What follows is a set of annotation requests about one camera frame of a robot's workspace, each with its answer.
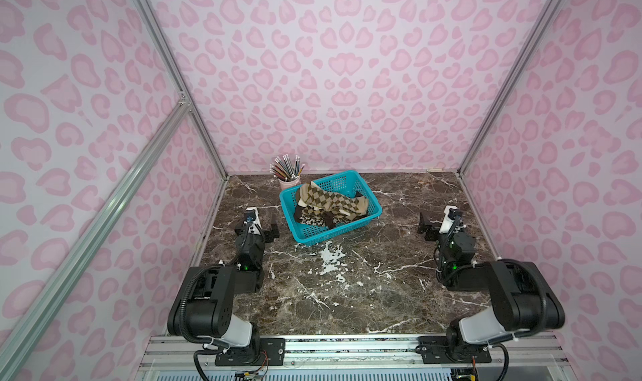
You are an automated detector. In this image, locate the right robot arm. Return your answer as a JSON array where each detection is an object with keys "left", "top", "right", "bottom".
[{"left": 417, "top": 206, "right": 566, "bottom": 354}]

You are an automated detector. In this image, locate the aluminium mounting rail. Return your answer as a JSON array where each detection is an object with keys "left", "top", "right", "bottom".
[{"left": 135, "top": 333, "right": 576, "bottom": 380}]

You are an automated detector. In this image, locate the pink cup of pencils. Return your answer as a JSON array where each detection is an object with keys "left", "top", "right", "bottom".
[{"left": 270, "top": 154, "right": 305, "bottom": 191}]

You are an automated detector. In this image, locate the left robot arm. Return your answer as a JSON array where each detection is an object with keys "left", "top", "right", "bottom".
[{"left": 167, "top": 207, "right": 279, "bottom": 350}]

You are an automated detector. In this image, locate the teal plastic basket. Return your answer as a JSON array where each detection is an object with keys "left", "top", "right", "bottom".
[{"left": 279, "top": 170, "right": 382, "bottom": 246}]

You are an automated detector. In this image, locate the cream brown striped sock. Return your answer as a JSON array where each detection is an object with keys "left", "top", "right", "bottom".
[{"left": 294, "top": 204, "right": 334, "bottom": 228}]

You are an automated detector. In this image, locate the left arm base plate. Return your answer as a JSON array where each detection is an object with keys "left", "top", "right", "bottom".
[{"left": 215, "top": 338, "right": 286, "bottom": 367}]

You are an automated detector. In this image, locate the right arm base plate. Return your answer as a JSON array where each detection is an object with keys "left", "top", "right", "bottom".
[{"left": 415, "top": 336, "right": 493, "bottom": 364}]

